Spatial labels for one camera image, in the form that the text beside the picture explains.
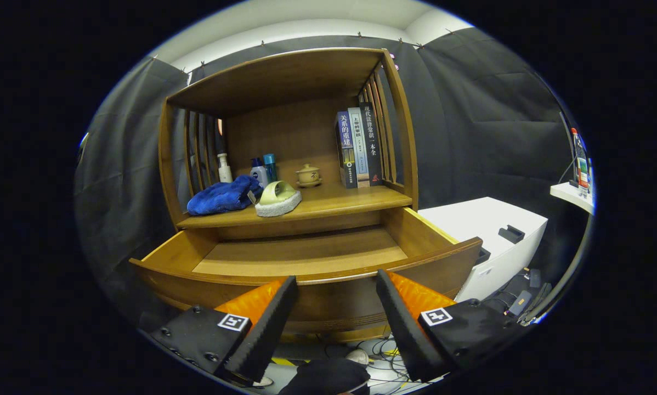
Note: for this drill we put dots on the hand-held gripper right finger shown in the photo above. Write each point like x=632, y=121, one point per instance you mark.
x=405, y=329

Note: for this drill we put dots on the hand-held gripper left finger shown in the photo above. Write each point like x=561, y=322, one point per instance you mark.
x=268, y=329

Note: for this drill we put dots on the wooden drawer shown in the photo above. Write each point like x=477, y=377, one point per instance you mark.
x=306, y=252

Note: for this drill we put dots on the green scrub brush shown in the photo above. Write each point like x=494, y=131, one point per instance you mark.
x=279, y=200

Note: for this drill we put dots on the white low cabinet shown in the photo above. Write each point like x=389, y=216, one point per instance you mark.
x=471, y=219

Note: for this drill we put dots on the black device on white cabinet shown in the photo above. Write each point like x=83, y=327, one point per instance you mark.
x=511, y=234

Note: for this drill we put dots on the wooden cabinet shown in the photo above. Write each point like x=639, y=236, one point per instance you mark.
x=284, y=82

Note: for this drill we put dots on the person's dark clothing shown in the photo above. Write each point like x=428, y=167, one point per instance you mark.
x=323, y=378

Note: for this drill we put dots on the blue towel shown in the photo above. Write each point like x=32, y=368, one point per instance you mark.
x=221, y=196

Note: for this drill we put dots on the white bottle with blue cap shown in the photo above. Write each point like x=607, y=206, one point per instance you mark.
x=260, y=174

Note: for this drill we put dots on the beige lidded teacup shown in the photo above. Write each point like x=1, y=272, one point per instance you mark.
x=309, y=175

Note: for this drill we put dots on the teal bottle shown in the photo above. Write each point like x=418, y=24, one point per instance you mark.
x=270, y=167

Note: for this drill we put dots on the white pump bottle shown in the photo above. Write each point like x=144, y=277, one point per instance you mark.
x=225, y=173

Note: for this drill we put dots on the book with pale spine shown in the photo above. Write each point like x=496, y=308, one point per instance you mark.
x=358, y=148

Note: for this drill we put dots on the book with black spine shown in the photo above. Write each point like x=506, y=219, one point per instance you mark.
x=371, y=142

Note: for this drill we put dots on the white side desk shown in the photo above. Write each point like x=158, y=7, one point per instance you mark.
x=567, y=192

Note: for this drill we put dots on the water bottle with red cap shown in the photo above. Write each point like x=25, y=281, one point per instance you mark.
x=581, y=164

